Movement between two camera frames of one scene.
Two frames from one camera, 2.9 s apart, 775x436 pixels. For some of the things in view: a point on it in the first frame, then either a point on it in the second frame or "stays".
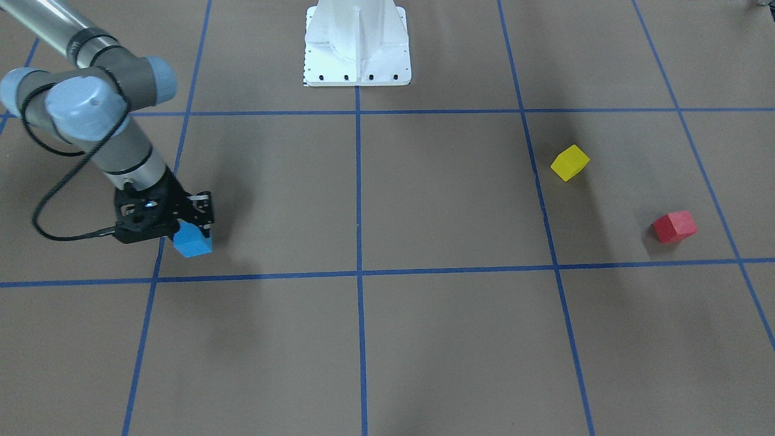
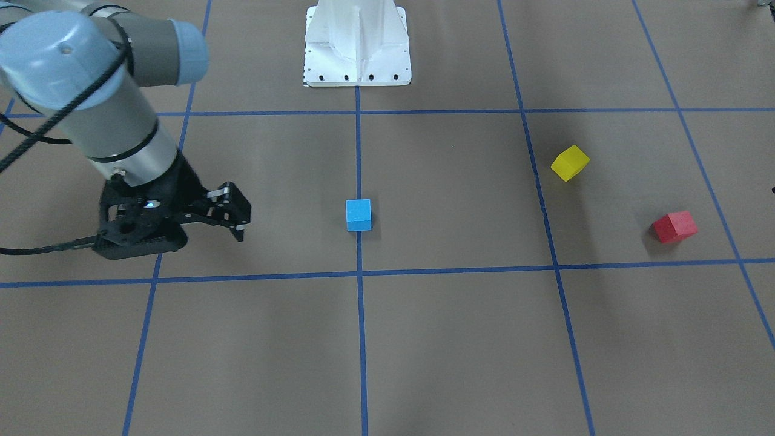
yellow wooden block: [569, 162] stays
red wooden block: [674, 226] stays
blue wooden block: [190, 241] → [358, 215]
